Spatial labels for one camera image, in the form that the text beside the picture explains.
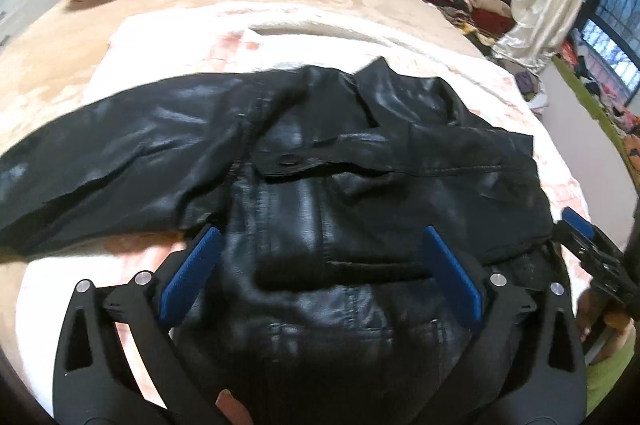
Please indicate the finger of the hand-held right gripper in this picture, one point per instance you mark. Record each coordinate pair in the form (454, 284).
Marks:
(577, 221)

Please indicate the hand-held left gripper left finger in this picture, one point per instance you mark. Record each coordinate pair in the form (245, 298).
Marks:
(192, 275)

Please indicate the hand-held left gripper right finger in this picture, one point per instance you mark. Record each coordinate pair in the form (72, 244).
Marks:
(452, 275)

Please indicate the black leather jacket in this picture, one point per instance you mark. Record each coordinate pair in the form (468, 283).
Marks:
(320, 185)

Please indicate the person's right forearm green sleeve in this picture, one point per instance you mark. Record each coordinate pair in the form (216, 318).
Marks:
(612, 380)

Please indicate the person's right hand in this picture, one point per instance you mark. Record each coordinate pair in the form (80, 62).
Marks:
(607, 327)

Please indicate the person's left hand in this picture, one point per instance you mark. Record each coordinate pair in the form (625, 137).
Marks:
(235, 410)

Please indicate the green cloth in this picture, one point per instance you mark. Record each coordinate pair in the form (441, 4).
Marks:
(590, 105)

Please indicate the purple cloth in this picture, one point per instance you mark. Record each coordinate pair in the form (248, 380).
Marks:
(526, 81)

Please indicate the barred window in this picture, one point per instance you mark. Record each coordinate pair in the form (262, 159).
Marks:
(617, 0)

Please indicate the white pink-patterned blanket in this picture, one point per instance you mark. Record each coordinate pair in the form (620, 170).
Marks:
(165, 50)

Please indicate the beige bed blanket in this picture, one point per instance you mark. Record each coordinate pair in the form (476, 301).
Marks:
(60, 50)

